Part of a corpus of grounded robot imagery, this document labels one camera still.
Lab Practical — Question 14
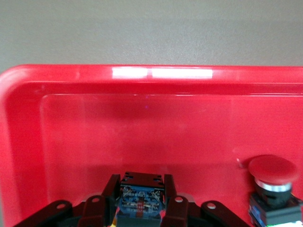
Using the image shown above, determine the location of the red push button switch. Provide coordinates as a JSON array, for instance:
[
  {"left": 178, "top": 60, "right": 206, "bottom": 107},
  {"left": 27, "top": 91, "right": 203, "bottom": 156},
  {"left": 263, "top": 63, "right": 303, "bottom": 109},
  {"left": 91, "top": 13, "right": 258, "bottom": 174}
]
[
  {"left": 115, "top": 171, "right": 167, "bottom": 227},
  {"left": 248, "top": 154, "right": 303, "bottom": 227}
]

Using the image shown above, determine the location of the brown paper table cover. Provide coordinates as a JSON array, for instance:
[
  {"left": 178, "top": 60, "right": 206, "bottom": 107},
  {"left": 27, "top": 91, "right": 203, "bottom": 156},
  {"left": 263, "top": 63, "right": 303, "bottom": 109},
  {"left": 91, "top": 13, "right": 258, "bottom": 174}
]
[{"left": 0, "top": 0, "right": 303, "bottom": 74}]

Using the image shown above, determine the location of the red plastic tray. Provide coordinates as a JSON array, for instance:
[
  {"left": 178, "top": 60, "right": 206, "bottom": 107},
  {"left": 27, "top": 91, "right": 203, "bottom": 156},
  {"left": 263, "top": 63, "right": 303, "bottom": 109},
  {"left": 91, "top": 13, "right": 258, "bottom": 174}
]
[{"left": 0, "top": 64, "right": 303, "bottom": 227}]

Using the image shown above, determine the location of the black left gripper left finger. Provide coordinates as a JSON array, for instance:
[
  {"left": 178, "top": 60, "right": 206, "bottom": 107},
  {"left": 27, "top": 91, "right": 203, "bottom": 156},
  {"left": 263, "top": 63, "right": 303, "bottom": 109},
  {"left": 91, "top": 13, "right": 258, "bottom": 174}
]
[{"left": 13, "top": 174, "right": 122, "bottom": 227}]

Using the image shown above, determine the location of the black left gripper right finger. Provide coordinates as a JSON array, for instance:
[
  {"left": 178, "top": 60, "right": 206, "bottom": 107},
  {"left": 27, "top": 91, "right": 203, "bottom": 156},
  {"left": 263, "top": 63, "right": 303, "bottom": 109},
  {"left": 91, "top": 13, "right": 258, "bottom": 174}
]
[{"left": 162, "top": 174, "right": 248, "bottom": 227}]

